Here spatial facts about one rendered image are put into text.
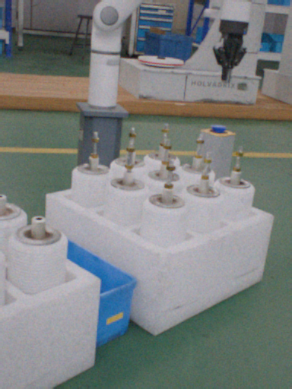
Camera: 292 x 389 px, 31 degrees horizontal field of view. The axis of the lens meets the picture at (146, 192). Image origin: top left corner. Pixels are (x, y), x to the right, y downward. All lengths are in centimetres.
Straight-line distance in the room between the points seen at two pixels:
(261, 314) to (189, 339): 21
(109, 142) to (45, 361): 94
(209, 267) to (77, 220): 31
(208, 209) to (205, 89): 233
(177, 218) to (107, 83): 73
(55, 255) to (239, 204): 52
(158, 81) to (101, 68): 165
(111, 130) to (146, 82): 161
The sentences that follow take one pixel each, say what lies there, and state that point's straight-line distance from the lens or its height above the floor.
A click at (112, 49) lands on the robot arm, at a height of 49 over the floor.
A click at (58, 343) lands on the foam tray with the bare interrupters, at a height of 9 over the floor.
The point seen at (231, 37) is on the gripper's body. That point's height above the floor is 57.
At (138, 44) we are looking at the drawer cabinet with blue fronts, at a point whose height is 18.
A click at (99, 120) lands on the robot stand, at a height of 27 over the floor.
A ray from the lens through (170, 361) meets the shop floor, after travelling 103.
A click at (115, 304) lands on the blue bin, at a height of 8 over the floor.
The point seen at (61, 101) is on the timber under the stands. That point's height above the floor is 6.
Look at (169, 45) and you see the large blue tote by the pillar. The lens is 572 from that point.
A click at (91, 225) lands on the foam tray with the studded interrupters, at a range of 113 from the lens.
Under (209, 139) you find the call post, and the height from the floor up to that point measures 30.
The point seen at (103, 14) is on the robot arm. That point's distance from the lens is 163.
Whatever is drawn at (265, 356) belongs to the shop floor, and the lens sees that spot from 109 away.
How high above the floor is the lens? 62
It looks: 20 degrees down
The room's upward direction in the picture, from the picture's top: 6 degrees clockwise
